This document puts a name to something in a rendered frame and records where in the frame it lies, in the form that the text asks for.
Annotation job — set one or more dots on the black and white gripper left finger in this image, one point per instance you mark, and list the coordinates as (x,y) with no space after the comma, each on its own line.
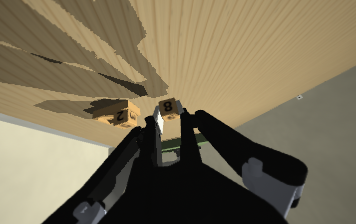
(129,166)

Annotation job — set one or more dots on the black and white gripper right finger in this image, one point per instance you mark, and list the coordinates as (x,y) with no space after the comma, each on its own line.
(276,177)

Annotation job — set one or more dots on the tan wooden cube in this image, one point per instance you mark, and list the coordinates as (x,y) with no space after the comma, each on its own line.
(168,109)
(125,119)

